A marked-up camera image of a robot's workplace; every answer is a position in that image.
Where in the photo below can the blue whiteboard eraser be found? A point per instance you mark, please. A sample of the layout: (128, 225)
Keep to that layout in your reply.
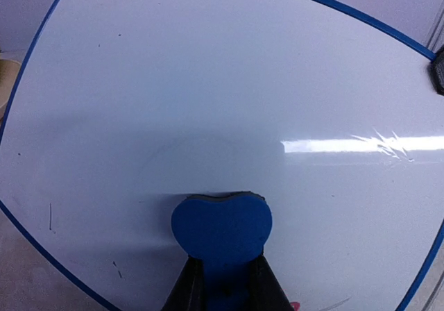
(226, 233)

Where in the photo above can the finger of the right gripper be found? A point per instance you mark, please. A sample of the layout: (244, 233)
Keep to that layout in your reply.
(435, 70)

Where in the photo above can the beige plate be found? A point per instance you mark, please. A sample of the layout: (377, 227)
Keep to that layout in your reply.
(9, 70)

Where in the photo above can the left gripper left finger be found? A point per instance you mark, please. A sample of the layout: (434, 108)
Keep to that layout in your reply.
(188, 293)

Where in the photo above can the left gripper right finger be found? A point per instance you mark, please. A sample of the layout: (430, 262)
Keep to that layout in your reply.
(265, 292)

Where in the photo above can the small blue-framed whiteboard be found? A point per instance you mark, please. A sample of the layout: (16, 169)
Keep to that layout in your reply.
(124, 108)

